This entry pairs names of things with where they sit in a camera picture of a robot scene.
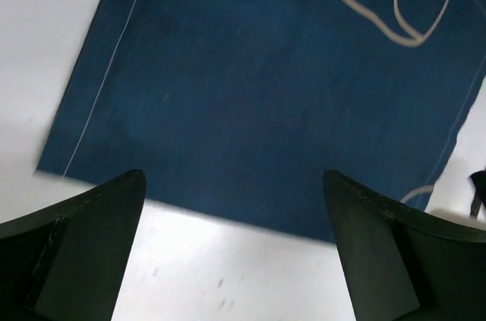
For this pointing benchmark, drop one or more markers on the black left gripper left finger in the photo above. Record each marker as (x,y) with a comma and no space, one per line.
(67,261)

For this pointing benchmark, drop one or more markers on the dark blue printed cloth napkin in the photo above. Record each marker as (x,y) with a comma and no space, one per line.
(236,108)

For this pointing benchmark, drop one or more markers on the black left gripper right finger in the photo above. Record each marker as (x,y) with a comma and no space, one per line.
(401,263)

